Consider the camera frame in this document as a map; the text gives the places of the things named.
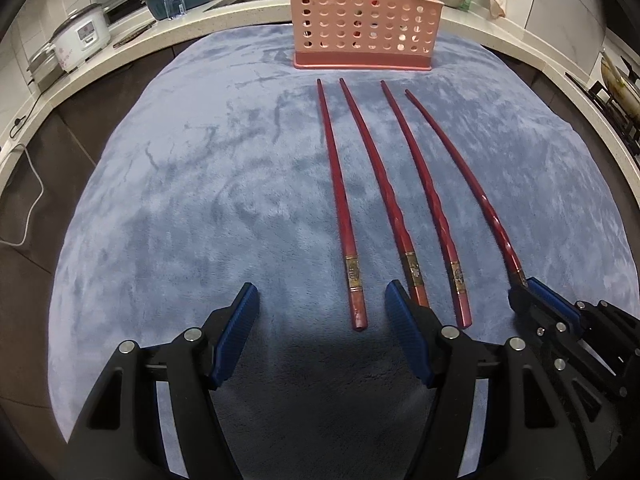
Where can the black power adapter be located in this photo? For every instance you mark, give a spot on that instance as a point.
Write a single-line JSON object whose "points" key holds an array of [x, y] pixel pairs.
{"points": [[17, 127]]}

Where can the white rice cooker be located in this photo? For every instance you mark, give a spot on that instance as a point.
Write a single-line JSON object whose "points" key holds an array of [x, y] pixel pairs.
{"points": [[80, 35]]}

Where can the black gas stove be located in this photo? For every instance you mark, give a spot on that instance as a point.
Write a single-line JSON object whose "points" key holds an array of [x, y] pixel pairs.
{"points": [[615, 115]]}

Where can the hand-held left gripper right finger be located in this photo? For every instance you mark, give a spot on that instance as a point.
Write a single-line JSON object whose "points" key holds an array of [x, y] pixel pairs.
{"points": [[407, 335]]}

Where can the stacked metal steamer pots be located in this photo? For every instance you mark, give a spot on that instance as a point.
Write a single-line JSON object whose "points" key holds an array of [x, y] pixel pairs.
{"points": [[45, 67]]}

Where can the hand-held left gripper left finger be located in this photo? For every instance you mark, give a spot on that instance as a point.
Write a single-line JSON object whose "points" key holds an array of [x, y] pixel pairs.
{"points": [[235, 330]]}

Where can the glass wok lid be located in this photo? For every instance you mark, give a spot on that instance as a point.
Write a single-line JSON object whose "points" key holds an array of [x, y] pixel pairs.
{"points": [[620, 67]]}

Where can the grey-blue plush blanket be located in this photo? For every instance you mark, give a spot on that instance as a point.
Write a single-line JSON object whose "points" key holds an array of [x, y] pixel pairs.
{"points": [[175, 185]]}

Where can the wok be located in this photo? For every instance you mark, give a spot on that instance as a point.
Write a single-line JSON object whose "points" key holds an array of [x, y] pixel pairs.
{"points": [[617, 85]]}

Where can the dark red chopstick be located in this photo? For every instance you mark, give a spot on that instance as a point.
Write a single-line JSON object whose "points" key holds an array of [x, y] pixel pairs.
{"points": [[475, 180], [380, 170], [340, 220], [425, 175]]}

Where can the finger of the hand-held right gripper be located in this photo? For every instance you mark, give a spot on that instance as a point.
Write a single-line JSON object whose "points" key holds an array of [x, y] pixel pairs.
{"points": [[552, 297], [527, 305]]}

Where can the pink perforated utensil holder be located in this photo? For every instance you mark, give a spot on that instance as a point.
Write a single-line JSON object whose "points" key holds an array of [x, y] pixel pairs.
{"points": [[350, 57]]}

